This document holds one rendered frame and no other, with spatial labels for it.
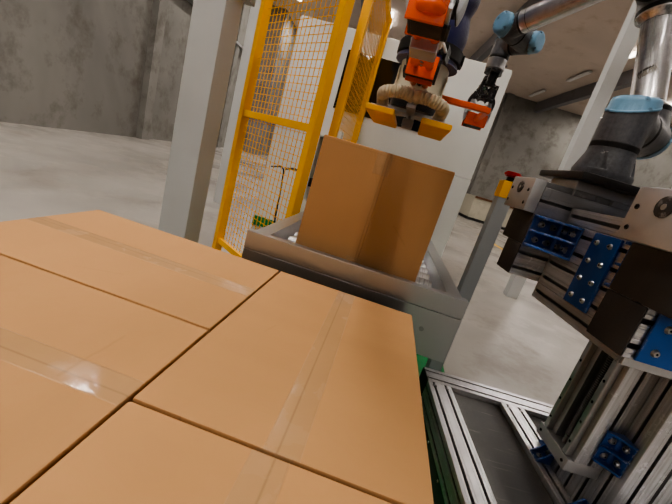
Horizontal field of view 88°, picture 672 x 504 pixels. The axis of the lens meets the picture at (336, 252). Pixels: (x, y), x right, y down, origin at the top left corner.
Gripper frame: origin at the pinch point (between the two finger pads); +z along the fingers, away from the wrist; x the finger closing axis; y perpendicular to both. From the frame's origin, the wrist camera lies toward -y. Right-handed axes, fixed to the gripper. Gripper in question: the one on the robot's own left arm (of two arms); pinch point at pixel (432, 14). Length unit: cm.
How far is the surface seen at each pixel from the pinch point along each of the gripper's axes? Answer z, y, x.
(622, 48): -130, 313, -147
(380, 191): 36.3, 29.5, 1.7
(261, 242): 61, 22, 32
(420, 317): 68, 25, -21
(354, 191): 38.5, 29.3, 9.2
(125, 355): 66, -38, 25
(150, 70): -39, 655, 614
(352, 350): 66, -13, -6
